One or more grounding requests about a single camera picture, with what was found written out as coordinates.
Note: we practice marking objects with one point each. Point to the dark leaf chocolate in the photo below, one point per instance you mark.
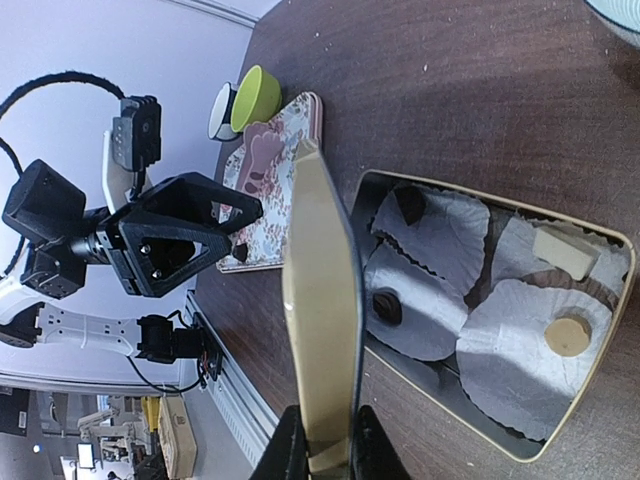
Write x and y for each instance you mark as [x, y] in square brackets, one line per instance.
[411, 204]

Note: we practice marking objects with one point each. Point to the white chocolate piece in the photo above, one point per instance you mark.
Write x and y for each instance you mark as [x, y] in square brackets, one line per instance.
[572, 255]

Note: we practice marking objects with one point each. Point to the tan tin box paper cups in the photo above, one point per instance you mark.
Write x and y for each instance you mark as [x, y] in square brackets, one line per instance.
[476, 302]

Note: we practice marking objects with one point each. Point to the dark rose chocolate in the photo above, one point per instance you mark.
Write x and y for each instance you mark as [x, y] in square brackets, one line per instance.
[387, 307]
[240, 252]

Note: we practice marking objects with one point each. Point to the cardboard boxes in background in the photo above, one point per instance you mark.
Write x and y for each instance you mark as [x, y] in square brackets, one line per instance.
[167, 416]

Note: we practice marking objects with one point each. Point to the pink floral serving tray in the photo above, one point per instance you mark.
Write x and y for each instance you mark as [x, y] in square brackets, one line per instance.
[263, 168]

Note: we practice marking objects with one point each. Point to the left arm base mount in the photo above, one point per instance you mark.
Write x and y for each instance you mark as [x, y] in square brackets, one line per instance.
[165, 339]

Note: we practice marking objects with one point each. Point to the light blue ceramic bowl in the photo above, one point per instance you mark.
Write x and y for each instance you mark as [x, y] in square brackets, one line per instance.
[622, 17]

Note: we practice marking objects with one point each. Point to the white round cup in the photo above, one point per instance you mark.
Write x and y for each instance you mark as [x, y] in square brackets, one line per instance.
[219, 126]

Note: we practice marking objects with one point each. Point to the front aluminium frame rail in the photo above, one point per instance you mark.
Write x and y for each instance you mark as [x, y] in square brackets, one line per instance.
[246, 414]

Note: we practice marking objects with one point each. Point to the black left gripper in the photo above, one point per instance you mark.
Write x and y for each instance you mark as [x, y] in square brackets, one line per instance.
[188, 216]

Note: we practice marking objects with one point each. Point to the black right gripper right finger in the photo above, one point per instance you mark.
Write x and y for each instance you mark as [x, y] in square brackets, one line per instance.
[373, 455]

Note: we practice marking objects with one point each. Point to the caramel shell chocolate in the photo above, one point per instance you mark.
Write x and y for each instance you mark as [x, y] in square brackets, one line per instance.
[569, 335]

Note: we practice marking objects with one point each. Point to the lime green plastic bowl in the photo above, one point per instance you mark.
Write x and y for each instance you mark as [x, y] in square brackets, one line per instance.
[258, 99]

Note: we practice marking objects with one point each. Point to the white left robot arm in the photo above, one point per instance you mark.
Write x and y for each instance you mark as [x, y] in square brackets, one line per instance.
[29, 318]

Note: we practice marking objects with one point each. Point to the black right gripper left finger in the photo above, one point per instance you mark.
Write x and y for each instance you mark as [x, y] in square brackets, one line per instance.
[285, 457]

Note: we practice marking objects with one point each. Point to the bear print tin lid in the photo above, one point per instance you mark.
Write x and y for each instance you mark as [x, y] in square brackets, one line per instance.
[322, 299]

